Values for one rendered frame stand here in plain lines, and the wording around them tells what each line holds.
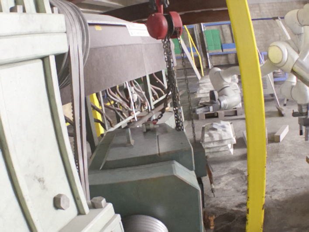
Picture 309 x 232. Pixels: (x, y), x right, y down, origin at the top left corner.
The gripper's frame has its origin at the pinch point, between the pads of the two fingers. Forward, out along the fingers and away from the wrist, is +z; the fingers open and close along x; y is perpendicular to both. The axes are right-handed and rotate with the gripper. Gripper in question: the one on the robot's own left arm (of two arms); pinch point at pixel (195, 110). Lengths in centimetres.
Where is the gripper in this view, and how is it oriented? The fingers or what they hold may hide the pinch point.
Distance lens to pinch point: 178.3
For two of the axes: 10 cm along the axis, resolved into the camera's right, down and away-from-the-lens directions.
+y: 1.6, 9.7, 1.7
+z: -8.7, 2.2, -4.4
